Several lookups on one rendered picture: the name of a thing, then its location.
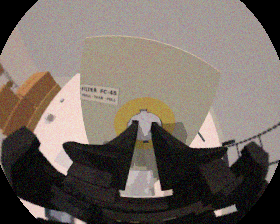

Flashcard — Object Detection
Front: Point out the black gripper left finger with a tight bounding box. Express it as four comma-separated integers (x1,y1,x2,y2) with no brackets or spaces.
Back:
62,121,137,190

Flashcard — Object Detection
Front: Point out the grey round cartridge with two slots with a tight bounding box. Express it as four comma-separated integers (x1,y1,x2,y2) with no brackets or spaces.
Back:
128,109,161,140

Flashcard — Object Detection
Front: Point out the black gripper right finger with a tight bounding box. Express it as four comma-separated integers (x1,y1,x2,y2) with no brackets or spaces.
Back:
151,121,228,192

